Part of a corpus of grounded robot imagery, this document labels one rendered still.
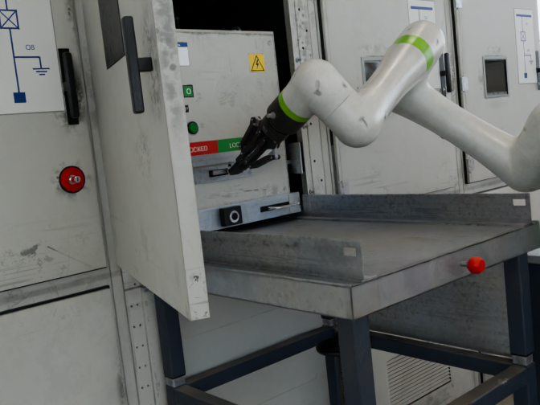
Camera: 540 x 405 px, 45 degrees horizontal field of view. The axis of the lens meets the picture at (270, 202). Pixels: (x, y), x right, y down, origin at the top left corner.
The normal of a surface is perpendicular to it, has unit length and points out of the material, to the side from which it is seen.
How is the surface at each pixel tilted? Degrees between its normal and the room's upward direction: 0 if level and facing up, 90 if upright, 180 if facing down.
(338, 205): 90
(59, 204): 90
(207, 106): 90
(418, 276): 90
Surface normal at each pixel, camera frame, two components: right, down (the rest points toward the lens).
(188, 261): 0.39, 0.05
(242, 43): 0.65, 0.00
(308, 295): -0.75, 0.15
